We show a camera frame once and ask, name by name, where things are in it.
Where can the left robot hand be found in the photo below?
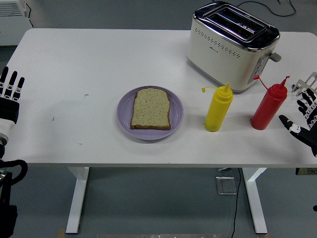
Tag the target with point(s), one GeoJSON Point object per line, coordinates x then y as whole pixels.
{"type": "Point", "coordinates": [8, 109]}

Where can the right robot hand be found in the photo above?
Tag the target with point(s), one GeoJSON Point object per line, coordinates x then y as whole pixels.
{"type": "Point", "coordinates": [307, 138]}

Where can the red squeeze bottle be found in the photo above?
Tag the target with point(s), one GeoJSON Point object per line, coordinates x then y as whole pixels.
{"type": "Point", "coordinates": [268, 106]}

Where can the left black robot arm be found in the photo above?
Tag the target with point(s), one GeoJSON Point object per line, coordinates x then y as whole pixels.
{"type": "Point", "coordinates": [6, 198]}

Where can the slice of bread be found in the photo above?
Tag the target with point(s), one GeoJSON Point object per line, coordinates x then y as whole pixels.
{"type": "Point", "coordinates": [151, 109]}

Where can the dark box under table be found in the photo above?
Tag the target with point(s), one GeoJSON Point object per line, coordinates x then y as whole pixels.
{"type": "Point", "coordinates": [307, 171]}

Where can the metal toast rack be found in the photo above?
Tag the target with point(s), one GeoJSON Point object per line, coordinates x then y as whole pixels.
{"type": "Point", "coordinates": [308, 81]}

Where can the white table leg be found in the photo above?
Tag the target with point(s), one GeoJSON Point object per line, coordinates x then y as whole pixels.
{"type": "Point", "coordinates": [78, 198]}
{"type": "Point", "coordinates": [255, 198]}

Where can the white appliance with vents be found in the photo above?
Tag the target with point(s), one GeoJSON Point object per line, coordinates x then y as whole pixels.
{"type": "Point", "coordinates": [12, 24]}

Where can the metal floor socket plate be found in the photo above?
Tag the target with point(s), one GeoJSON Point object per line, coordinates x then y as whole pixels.
{"type": "Point", "coordinates": [226, 185]}

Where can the yellow squeeze bottle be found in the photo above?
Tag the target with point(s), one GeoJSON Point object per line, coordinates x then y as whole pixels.
{"type": "Point", "coordinates": [218, 109]}

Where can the purple plate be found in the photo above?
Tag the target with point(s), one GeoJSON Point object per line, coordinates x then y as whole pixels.
{"type": "Point", "coordinates": [123, 111]}

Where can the cream and chrome toaster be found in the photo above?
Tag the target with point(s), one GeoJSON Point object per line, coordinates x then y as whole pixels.
{"type": "Point", "coordinates": [223, 57]}

